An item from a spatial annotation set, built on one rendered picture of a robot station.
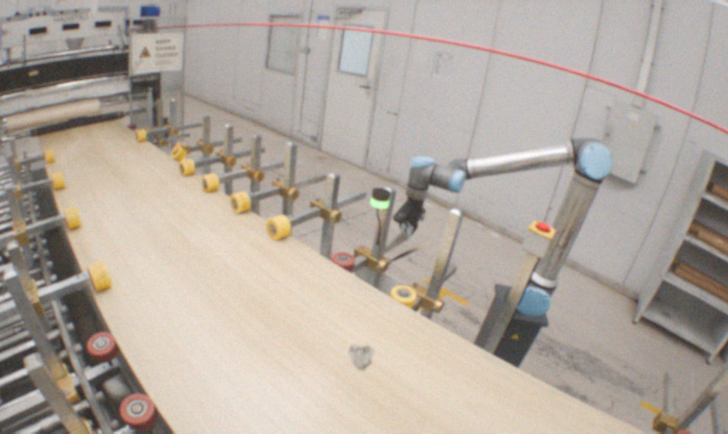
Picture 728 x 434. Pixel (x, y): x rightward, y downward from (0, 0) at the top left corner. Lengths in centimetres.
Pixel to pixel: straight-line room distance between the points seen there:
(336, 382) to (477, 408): 34
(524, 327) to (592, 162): 85
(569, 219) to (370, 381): 91
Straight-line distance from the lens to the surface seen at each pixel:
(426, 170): 142
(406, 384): 89
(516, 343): 186
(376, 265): 133
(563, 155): 148
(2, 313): 118
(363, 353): 92
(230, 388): 85
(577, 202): 138
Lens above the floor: 159
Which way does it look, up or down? 27 degrees down
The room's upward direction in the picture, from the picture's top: 9 degrees clockwise
